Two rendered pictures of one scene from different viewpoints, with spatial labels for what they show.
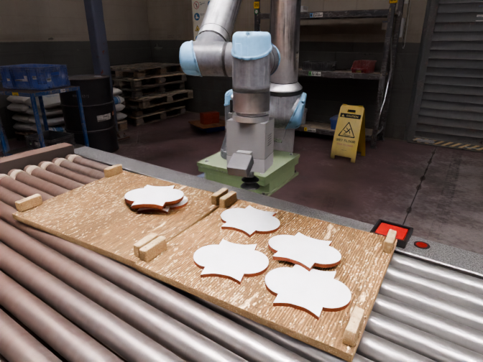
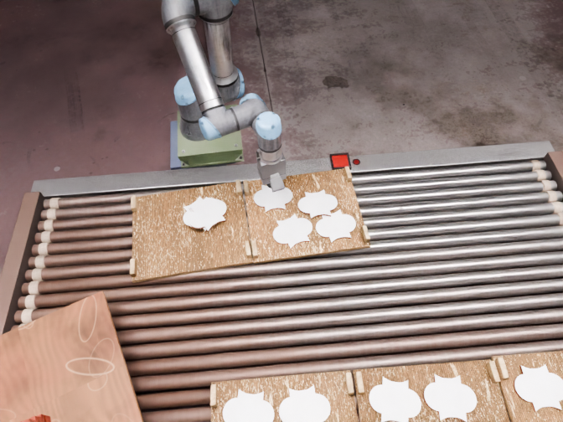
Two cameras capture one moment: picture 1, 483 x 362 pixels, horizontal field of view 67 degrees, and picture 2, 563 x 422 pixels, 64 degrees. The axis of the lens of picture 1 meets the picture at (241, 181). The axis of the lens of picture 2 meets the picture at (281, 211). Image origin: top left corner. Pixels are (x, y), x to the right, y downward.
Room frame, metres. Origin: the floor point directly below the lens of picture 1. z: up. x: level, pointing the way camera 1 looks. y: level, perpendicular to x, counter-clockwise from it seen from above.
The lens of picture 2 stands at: (-0.04, 0.55, 2.31)
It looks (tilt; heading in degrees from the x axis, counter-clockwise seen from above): 57 degrees down; 322
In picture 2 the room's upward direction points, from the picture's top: 2 degrees counter-clockwise
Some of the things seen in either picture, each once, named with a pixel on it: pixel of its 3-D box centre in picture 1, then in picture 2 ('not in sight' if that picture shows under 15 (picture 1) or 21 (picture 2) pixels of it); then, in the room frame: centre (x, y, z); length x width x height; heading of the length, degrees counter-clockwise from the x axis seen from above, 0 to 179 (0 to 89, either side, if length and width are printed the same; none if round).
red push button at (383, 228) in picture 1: (391, 233); (340, 162); (0.71, -0.34, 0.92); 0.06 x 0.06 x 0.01; 55
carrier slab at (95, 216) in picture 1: (127, 207); (190, 229); (0.84, 0.29, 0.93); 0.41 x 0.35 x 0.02; 60
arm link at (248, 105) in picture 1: (249, 102); (269, 149); (0.74, -0.02, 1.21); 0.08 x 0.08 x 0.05
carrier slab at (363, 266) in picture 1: (273, 253); (303, 213); (0.62, -0.06, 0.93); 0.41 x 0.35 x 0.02; 59
